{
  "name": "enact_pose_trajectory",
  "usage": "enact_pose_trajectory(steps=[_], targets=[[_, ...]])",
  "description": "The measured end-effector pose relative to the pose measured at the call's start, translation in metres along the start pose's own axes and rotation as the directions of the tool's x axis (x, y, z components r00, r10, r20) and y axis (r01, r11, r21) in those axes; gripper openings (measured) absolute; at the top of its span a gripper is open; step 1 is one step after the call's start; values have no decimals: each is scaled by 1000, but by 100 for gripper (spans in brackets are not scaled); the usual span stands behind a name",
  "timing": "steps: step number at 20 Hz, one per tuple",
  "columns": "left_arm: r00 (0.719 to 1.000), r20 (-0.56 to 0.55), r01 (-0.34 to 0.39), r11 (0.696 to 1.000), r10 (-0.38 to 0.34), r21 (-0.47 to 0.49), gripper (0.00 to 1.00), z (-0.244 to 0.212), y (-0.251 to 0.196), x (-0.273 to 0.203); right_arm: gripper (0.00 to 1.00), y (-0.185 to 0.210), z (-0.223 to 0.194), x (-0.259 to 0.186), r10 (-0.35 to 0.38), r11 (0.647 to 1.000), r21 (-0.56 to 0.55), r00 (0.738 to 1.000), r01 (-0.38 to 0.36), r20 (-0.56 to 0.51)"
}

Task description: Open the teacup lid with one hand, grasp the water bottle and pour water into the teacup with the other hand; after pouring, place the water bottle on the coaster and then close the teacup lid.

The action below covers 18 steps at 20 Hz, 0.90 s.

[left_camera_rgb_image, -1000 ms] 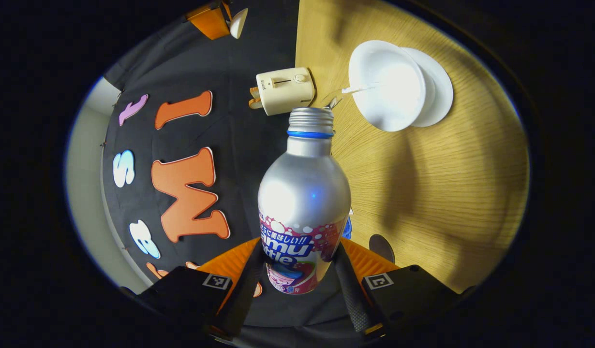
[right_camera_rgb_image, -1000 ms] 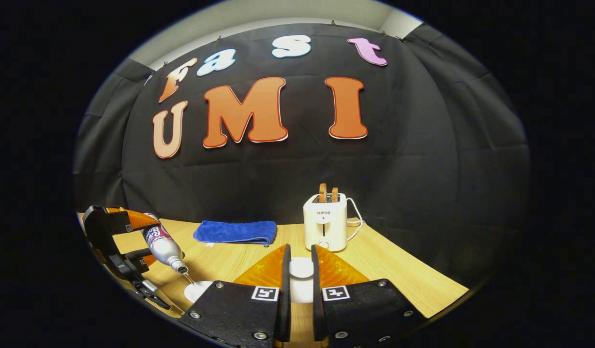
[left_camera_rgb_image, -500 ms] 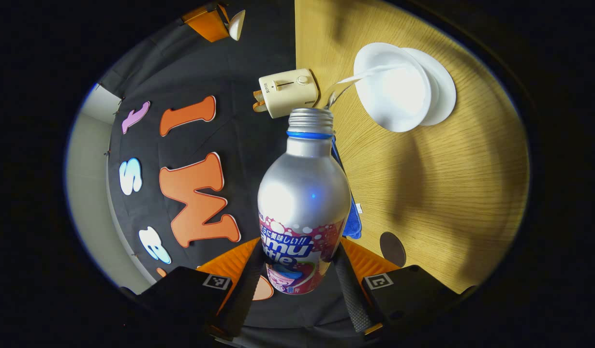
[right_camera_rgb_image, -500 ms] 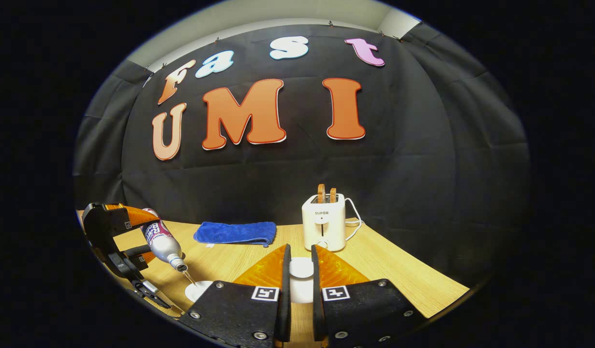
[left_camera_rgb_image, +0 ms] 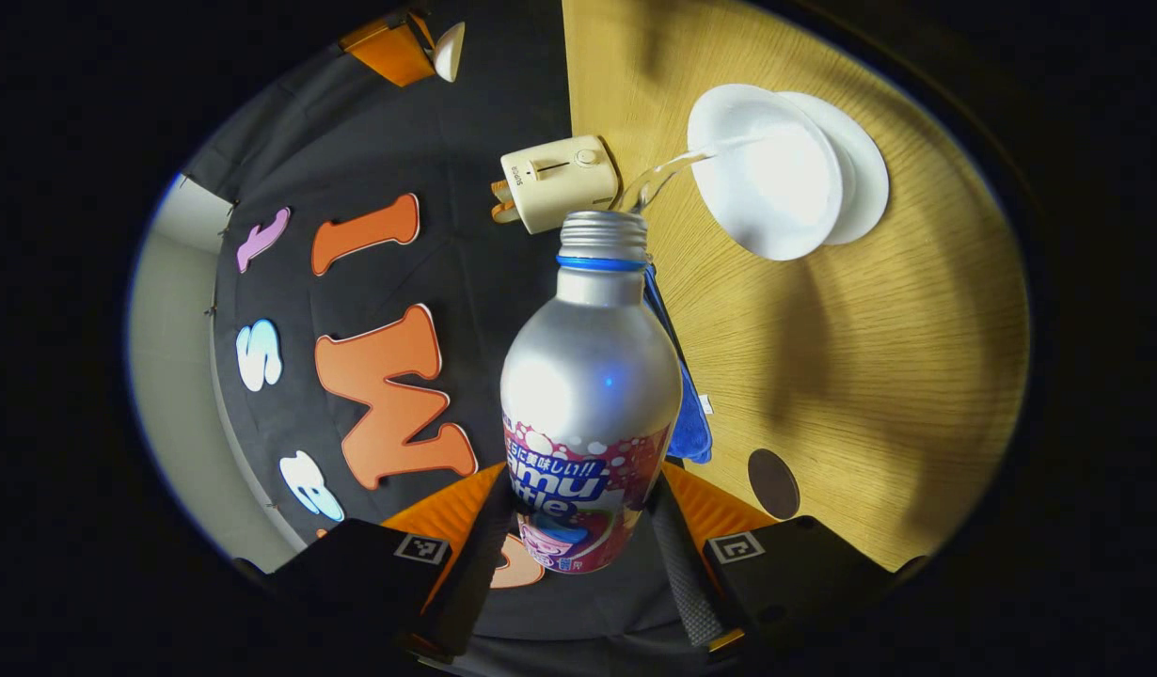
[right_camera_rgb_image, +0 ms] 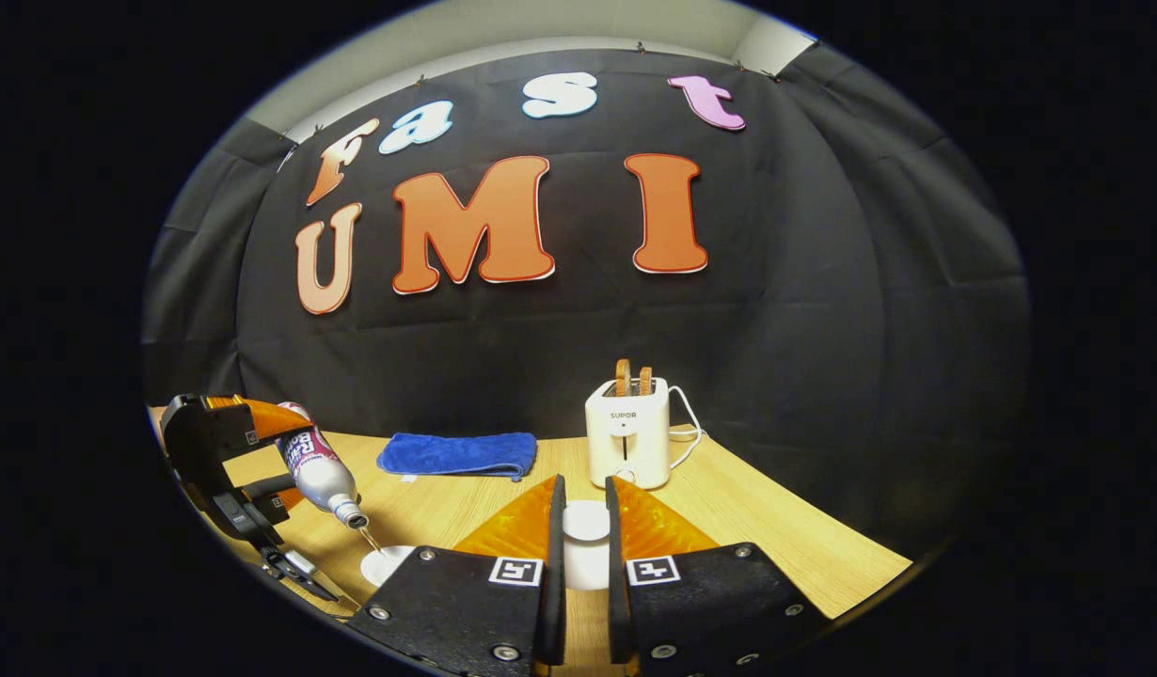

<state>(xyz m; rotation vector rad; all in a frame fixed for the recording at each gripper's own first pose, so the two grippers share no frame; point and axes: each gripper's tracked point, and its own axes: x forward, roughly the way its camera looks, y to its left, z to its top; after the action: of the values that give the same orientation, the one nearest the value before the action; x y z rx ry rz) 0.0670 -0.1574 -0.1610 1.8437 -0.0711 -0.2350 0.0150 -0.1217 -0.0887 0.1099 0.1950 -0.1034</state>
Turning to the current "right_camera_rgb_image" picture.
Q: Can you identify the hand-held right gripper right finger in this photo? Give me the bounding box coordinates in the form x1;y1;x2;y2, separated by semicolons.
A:
603;473;832;677

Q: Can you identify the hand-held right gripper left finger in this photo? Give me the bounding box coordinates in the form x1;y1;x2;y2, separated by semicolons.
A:
343;473;569;677

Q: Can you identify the silver water bottle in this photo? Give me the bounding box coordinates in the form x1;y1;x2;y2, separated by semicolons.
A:
276;402;370;529

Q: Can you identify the white teacup lid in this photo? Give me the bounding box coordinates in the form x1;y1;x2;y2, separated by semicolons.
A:
562;499;612;591

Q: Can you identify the white toaster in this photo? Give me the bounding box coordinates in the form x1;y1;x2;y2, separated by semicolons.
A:
584;377;672;491

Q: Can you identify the blue folded cloth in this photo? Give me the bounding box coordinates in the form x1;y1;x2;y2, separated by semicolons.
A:
376;432;538;482

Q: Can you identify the black backdrop cloth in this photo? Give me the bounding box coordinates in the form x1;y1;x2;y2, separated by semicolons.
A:
141;42;1031;556

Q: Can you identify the row of small backdrop clips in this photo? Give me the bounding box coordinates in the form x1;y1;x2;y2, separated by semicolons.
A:
279;40;779;163

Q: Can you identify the white toaster cable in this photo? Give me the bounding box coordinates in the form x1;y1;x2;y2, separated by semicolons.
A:
666;385;707;471

